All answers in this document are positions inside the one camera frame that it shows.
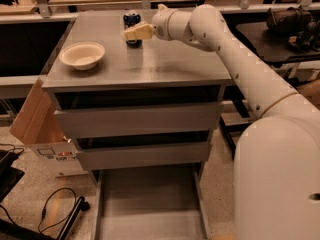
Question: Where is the open cardboard box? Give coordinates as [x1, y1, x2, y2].
[9, 78, 86, 177]

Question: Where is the black stand base left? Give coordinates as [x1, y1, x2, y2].
[56, 196, 90, 240]

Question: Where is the black cable on floor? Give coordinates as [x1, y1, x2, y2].
[37, 187, 78, 235]

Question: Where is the cardboard box at right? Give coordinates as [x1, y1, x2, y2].
[298, 80, 320, 108]

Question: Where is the grey bottom drawer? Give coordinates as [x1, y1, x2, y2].
[91, 164, 211, 240]

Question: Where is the grey drawer cabinet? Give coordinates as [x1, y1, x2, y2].
[41, 7, 232, 185]

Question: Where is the blue pepsi can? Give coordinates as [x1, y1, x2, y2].
[123, 10, 142, 48]

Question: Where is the black side table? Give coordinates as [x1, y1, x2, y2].
[219, 22, 319, 154]

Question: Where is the grey middle drawer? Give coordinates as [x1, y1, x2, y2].
[77, 142, 211, 170]

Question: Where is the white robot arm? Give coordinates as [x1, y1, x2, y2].
[122, 5, 320, 240]

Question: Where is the grey top drawer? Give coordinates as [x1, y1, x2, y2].
[55, 102, 222, 138]

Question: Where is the dark bag on table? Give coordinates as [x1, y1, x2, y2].
[266, 7, 314, 35]

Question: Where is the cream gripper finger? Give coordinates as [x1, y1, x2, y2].
[121, 22, 154, 41]

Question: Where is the white paper bowl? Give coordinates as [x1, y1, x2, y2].
[59, 42, 105, 70]

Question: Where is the grey drawer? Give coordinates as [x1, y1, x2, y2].
[77, 142, 211, 170]
[55, 102, 222, 138]
[91, 164, 211, 240]

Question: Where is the black equipment at left edge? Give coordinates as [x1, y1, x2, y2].
[0, 150, 24, 202]

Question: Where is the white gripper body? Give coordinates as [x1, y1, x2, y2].
[152, 4, 175, 40]

